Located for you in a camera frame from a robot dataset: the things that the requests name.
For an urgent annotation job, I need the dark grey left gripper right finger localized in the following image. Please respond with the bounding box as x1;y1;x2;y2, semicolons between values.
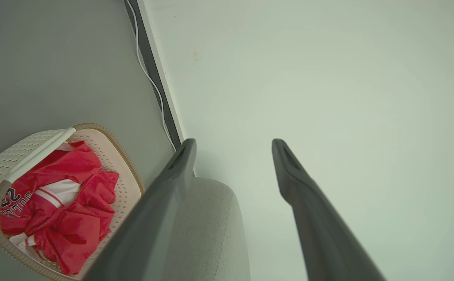
272;138;386;281

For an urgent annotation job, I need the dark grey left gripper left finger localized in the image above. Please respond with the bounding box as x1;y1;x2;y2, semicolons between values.
83;138;197;281

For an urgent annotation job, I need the red cloth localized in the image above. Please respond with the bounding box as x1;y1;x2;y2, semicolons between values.
0;140;120;276

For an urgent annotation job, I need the cream perforated laundry basket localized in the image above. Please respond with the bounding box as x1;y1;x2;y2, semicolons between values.
0;123;145;281

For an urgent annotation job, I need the dark baseboard strip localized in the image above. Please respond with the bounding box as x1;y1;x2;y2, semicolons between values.
124;0;184;151

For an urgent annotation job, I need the white cable along wall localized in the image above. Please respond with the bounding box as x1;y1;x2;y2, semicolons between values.
126;0;177;151

